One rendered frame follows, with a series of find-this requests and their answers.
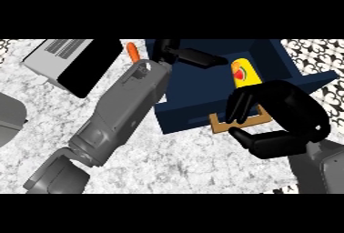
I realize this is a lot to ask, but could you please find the orange carrot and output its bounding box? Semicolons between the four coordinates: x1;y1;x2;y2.
126;42;142;65

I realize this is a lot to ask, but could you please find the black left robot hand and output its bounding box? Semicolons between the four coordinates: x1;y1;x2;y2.
154;38;231;70

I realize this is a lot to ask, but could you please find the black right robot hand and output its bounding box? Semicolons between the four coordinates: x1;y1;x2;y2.
223;79;334;160

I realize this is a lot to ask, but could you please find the grey and black toaster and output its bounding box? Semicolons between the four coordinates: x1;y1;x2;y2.
23;38;126;99

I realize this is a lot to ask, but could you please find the navy blue open drawer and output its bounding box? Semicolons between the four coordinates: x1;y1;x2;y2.
145;38;340;135

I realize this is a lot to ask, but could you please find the navy blue drawer front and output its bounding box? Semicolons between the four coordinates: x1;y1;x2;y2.
154;71;340;135

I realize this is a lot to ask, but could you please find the tan wooden drawer handle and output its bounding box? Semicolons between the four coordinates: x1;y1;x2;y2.
209;104;275;134

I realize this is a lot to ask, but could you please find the grey rounded appliance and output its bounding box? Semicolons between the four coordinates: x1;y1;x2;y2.
0;92;30;148

